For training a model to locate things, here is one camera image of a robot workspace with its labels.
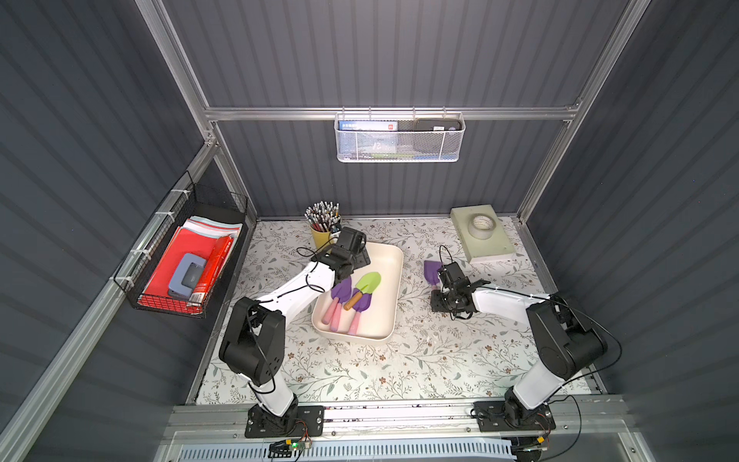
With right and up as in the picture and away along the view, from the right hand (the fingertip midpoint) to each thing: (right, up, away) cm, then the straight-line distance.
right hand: (436, 303), depth 95 cm
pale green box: (+26, +19, +13) cm, 35 cm away
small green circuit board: (-43, -32, -23) cm, 59 cm away
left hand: (-26, +16, -5) cm, 31 cm away
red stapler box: (-60, +14, -25) cm, 67 cm away
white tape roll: (+21, +27, +17) cm, 38 cm away
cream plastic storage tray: (-19, -5, -4) cm, 20 cm away
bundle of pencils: (-38, +29, +1) cm, 47 cm away
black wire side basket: (-74, +31, -12) cm, 81 cm away
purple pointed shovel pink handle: (-33, +3, +2) cm, 33 cm away
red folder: (-71, +20, -20) cm, 76 cm away
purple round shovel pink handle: (-25, 0, 0) cm, 25 cm away
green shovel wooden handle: (-23, +6, +5) cm, 24 cm away
